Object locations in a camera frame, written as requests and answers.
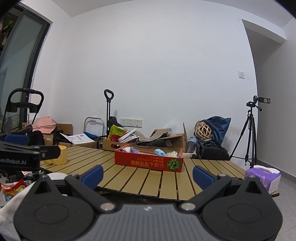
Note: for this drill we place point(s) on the woven rattan ball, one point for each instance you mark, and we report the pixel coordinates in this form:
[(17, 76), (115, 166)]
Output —
[(203, 131)]

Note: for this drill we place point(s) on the white paper sheet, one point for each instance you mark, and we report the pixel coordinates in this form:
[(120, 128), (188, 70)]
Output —
[(78, 139)]

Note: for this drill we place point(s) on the black trolley handle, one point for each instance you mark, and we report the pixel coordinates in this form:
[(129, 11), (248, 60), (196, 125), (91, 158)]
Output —
[(109, 95)]

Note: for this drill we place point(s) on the yellow snack bag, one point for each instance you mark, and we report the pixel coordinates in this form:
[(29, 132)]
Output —
[(115, 133)]

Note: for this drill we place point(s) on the blue water bottle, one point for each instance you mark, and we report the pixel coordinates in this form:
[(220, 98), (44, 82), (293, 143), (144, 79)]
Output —
[(191, 145)]

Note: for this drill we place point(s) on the pink backpack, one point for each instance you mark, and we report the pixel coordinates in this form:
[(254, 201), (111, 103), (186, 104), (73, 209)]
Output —
[(45, 125)]

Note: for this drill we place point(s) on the small brown cardboard box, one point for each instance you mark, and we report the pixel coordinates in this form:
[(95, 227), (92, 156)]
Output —
[(112, 146)]

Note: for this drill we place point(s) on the dark window frame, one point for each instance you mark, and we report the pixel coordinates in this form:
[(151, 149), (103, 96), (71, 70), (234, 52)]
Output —
[(22, 36)]

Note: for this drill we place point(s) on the black camera tripod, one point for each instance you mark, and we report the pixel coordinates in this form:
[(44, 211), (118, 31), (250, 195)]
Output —
[(251, 150)]

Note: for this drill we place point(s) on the left brown cardboard box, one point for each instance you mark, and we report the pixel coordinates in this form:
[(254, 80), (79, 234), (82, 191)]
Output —
[(36, 138)]

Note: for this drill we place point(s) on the purple tissue box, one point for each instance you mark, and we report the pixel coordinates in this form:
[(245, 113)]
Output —
[(269, 177)]

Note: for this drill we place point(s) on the blue tissue pack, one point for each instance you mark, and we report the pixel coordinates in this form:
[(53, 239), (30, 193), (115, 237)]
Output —
[(159, 152)]

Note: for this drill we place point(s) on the black stroller handle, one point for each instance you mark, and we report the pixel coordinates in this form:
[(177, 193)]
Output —
[(12, 107)]

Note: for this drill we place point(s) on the white wall socket strip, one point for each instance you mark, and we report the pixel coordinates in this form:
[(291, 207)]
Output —
[(128, 122)]

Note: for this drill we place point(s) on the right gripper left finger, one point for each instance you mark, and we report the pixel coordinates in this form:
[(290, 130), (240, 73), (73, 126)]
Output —
[(65, 206)]

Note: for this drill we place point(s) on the orange pumpkin cardboard box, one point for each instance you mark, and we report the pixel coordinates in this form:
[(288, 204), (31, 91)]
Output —
[(146, 158)]

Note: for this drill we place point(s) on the black camcorder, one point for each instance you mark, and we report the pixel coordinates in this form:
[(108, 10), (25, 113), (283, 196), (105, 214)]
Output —
[(256, 100)]

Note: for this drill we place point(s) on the purple towel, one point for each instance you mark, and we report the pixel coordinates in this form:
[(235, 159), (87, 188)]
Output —
[(133, 150)]

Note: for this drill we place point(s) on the metal folding stool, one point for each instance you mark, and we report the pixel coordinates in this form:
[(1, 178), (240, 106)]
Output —
[(94, 128)]

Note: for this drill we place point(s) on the large brown cardboard box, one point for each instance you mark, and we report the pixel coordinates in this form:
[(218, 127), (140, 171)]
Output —
[(177, 141)]

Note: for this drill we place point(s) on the black bag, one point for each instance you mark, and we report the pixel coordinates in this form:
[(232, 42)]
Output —
[(211, 152)]

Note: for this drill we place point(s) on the yellow white hamster plush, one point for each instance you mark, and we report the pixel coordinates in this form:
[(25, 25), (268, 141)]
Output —
[(172, 154)]

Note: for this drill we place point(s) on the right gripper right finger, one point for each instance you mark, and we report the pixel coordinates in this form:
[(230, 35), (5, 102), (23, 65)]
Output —
[(230, 205)]

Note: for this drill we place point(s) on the yellow ceramic cup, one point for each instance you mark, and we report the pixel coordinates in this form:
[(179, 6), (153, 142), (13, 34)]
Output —
[(59, 159)]

